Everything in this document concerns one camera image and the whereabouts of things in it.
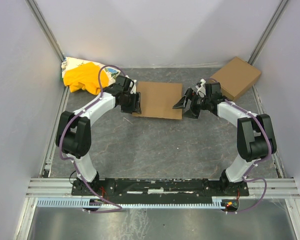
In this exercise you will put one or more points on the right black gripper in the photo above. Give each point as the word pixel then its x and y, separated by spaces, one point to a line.
pixel 193 104

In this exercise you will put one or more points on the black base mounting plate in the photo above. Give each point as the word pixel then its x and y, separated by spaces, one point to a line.
pixel 166 191

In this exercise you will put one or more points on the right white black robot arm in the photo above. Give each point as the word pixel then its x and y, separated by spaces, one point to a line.
pixel 255 138

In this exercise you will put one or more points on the yellow cloth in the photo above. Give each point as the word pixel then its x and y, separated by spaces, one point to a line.
pixel 86 77

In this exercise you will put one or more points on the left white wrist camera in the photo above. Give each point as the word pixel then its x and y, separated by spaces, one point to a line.
pixel 132 89

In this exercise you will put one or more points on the closed brown cardboard box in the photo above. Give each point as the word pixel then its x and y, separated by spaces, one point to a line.
pixel 236 78

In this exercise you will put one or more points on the white patterned cloth bag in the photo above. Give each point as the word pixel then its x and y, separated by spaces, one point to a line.
pixel 71 62

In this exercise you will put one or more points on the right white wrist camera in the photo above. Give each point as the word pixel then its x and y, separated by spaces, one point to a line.
pixel 200 88

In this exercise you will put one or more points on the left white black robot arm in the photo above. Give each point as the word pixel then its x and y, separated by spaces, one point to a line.
pixel 74 135

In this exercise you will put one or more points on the aluminium corner post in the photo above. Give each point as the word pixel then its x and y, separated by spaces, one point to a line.
pixel 37 13
pixel 280 9

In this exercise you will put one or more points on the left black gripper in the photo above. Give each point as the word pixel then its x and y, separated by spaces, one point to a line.
pixel 135 103

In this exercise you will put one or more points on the aluminium frame rail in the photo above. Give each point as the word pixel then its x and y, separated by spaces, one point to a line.
pixel 277 188

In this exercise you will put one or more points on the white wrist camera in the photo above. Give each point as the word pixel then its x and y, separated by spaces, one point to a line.
pixel 132 89
pixel 200 88

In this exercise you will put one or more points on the right aluminium corner post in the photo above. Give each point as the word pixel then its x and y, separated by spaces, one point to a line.
pixel 280 9

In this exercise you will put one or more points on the left aluminium corner post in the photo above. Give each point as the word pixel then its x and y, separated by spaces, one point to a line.
pixel 37 13

